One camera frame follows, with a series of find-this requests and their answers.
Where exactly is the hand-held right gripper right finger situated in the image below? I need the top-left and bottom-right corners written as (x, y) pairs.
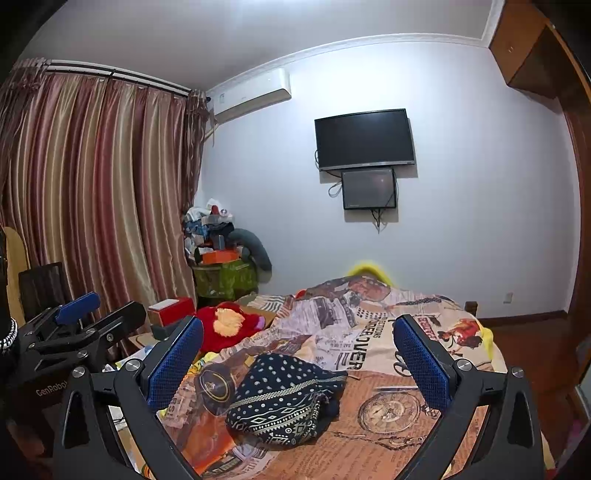
top-left (392, 314), bottom-right (544, 480)

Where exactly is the black wall television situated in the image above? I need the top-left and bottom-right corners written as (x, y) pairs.
top-left (314, 109), bottom-right (416, 172)

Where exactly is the wooden wardrobe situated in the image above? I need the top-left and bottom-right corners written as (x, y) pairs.
top-left (488, 0), bottom-right (591, 402)

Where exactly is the white air conditioner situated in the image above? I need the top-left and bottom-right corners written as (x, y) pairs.
top-left (210, 68), bottom-right (293, 124)

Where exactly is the small black wall monitor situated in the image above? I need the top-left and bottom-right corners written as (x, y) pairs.
top-left (342, 168), bottom-right (398, 210)

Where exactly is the light wooden board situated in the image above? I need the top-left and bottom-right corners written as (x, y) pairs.
top-left (0, 226), bottom-right (31, 325)

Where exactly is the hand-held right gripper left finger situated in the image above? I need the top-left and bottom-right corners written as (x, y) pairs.
top-left (53, 315), bottom-right (205, 480)

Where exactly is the orange box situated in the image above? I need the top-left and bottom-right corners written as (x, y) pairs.
top-left (202, 249), bottom-right (241, 265)

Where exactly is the pile of mixed clutter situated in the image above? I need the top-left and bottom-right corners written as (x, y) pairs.
top-left (183, 198), bottom-right (236, 253)

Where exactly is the yellow pillow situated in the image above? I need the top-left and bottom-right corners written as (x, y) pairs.
top-left (347, 261), bottom-right (393, 284)

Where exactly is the grey bolster cushion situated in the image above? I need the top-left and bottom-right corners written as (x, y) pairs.
top-left (226, 228), bottom-right (273, 271)

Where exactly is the navy patterned hooded jacket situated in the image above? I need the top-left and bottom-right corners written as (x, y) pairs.
top-left (225, 353), bottom-right (348, 450)

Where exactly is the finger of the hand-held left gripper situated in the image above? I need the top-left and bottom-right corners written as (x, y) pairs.
top-left (78, 302), bottom-right (148, 359)
top-left (21, 292), bottom-right (101, 344)

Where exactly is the black chair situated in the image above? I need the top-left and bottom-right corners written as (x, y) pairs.
top-left (18, 262), bottom-right (71, 320)

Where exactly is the printed blanket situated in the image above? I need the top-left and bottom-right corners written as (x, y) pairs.
top-left (115, 274), bottom-right (555, 480)

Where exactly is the striped brown curtain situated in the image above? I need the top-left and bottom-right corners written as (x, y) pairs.
top-left (0, 58), bottom-right (208, 335)

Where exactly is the curtain rod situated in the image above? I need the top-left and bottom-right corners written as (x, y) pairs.
top-left (44, 58), bottom-right (191, 96)

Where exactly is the red box with white lid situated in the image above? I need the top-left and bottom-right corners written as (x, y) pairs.
top-left (147, 296), bottom-right (195, 326)

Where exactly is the red plush toy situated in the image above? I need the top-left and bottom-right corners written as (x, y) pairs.
top-left (194, 301), bottom-right (267, 352)

